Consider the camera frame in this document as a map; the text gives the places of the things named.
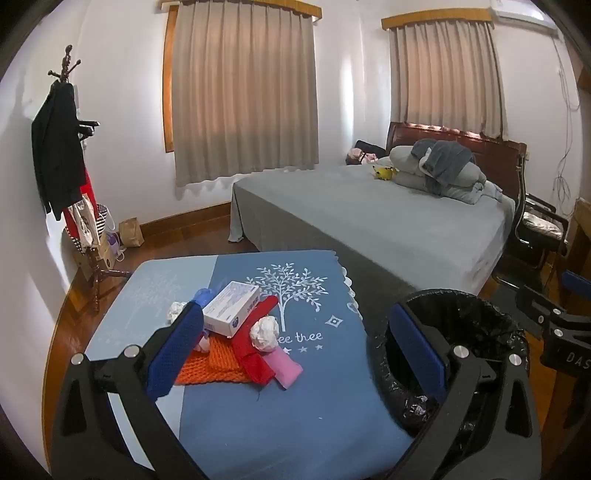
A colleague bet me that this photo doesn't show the black cushion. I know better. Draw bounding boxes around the black cushion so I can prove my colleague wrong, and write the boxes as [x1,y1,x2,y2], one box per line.
[355,140,389,160]

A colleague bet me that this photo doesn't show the dark grey towel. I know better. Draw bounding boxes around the dark grey towel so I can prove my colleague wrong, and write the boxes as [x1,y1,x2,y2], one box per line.
[412,140,474,186]

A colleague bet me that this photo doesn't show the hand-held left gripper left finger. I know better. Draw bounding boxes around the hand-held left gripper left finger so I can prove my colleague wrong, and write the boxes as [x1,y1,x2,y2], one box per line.
[48,302,208,480]

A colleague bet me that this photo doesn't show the black jacket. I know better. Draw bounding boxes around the black jacket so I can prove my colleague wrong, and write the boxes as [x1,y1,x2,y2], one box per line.
[31,80,86,222]

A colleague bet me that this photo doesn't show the wooden coat rack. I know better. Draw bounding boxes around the wooden coat rack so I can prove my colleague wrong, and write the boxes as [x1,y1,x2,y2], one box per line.
[46,45,133,313]

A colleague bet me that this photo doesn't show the hanging white cables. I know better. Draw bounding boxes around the hanging white cables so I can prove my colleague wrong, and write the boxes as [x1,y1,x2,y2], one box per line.
[551,32,581,205]

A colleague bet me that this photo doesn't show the grey bed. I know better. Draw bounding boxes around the grey bed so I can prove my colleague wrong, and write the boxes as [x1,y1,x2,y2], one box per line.
[228,161,518,333]

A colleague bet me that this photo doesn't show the short wooden pelmet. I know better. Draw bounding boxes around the short wooden pelmet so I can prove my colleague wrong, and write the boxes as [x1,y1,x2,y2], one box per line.
[381,7,495,32]

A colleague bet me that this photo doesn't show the cardboard box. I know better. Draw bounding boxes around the cardboard box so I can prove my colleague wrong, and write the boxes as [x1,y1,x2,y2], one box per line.
[74,249,100,283]

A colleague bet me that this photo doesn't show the wide beige curtain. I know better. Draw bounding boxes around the wide beige curtain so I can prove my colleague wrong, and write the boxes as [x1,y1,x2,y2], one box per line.
[171,0,322,188]

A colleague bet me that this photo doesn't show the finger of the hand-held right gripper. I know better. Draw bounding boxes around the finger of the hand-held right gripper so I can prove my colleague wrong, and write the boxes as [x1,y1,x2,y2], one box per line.
[515,285,591,339]
[561,270,591,293]

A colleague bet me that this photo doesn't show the blue glove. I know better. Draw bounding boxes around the blue glove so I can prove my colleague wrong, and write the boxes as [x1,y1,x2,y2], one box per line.
[189,287,219,308]

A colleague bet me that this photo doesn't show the white air conditioner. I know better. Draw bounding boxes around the white air conditioner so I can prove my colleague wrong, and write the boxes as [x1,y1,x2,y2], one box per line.
[489,0,561,29]

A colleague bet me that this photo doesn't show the black-lined trash bin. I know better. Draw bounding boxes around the black-lined trash bin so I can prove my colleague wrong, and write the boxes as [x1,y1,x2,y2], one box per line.
[366,288,533,440]

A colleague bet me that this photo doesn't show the grey pillow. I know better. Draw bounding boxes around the grey pillow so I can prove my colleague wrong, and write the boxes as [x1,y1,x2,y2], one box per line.
[390,145,486,185]
[394,170,485,200]

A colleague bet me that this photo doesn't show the brown paper bag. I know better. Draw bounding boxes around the brown paper bag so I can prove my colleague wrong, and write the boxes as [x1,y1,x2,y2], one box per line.
[119,217,145,250]

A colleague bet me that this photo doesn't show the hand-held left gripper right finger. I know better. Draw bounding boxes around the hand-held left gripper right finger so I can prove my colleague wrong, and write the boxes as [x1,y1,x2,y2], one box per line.
[388,302,543,480]

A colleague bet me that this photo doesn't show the black office chair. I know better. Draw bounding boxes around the black office chair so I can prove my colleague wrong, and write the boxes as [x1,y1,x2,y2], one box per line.
[491,154,571,297]

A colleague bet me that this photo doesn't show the red garment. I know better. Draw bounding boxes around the red garment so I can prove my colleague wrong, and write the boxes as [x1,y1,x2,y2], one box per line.
[65,164,99,241]

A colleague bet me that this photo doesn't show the wooden headboard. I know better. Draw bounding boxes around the wooden headboard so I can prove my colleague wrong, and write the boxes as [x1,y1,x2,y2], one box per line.
[387,121,528,204]

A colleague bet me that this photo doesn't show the blue tree print tablecloth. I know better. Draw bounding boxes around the blue tree print tablecloth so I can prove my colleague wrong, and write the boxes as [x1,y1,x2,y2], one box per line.
[84,249,416,480]

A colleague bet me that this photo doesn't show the long wooden pelmet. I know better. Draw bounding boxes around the long wooden pelmet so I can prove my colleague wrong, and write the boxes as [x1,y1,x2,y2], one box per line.
[159,0,323,22]

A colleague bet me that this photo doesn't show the purple white bag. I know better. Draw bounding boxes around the purple white bag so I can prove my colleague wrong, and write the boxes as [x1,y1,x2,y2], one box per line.
[99,231,126,271]

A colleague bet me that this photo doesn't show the narrow beige curtain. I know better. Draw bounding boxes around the narrow beige curtain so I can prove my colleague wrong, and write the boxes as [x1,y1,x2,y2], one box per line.
[388,18,509,139]

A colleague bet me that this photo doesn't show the white medicine box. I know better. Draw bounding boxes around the white medicine box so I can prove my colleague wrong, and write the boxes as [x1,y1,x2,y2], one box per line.
[202,280,260,338]

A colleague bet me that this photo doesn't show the pink cloth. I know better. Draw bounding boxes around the pink cloth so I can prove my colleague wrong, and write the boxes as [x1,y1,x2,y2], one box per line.
[270,348,304,390]

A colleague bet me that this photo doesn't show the red cloth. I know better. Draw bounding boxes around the red cloth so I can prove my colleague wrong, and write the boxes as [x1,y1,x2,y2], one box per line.
[230,295,280,387]

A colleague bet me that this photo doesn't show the orange foam mesh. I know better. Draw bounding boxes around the orange foam mesh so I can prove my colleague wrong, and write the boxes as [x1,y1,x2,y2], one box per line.
[174,337,262,385]

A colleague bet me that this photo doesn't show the striped bag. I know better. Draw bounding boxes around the striped bag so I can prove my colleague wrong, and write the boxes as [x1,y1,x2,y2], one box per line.
[95,203,115,237]

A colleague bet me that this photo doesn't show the beige tote bag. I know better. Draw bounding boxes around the beige tote bag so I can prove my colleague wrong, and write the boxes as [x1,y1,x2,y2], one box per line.
[67,194,102,253]

